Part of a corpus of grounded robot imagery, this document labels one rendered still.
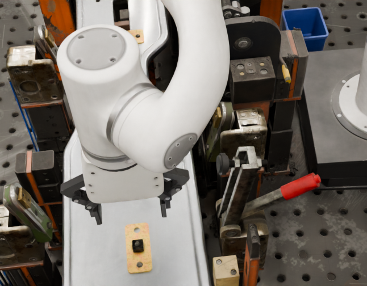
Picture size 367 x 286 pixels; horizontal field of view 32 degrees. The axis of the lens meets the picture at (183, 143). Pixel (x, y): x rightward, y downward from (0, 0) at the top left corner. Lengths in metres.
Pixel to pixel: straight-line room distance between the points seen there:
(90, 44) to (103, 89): 0.05
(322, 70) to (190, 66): 0.91
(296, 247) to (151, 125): 0.77
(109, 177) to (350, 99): 0.77
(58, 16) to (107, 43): 0.99
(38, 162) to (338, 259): 0.63
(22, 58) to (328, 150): 0.64
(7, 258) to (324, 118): 0.73
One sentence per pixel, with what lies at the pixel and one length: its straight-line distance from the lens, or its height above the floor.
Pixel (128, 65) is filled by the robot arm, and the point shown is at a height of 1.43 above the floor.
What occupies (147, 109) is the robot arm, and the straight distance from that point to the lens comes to 0.63.
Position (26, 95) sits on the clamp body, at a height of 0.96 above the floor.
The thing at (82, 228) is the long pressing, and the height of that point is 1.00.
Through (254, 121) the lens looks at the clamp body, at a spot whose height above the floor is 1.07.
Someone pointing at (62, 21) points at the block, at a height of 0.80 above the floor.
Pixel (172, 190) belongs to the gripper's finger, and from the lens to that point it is 0.85.
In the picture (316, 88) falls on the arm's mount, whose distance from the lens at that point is 1.46.
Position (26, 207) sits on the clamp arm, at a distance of 0.97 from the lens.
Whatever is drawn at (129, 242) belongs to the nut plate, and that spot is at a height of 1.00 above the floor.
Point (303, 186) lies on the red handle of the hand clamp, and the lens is 0.89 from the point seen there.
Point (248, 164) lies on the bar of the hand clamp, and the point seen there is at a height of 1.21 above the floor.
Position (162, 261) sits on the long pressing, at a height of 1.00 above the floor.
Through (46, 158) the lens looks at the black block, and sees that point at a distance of 1.13.
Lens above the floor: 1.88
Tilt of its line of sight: 54 degrees down
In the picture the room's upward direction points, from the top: 4 degrees counter-clockwise
